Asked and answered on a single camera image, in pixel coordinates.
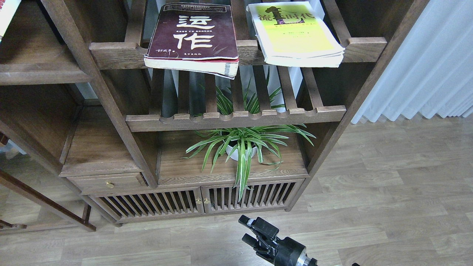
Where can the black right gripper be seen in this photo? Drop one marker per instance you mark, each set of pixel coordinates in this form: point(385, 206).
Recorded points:
point(282, 252)

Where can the white pleated curtain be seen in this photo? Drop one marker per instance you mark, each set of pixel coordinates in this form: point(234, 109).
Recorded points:
point(431, 74)

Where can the dark wooden side frame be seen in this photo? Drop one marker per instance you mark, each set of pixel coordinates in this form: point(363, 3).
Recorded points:
point(33, 200)

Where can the green spider plant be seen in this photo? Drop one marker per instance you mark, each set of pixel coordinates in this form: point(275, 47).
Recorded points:
point(214, 142)

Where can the yellow green book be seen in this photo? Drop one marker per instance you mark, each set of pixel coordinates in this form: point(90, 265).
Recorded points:
point(290, 34)

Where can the dark maroon book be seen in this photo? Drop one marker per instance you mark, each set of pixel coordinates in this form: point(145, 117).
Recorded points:
point(194, 37)

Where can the dark wooden bookshelf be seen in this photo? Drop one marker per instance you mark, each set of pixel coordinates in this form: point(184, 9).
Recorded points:
point(76, 96)

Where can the white book with colourful picture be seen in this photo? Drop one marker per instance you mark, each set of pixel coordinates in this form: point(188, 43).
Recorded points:
point(7, 12)

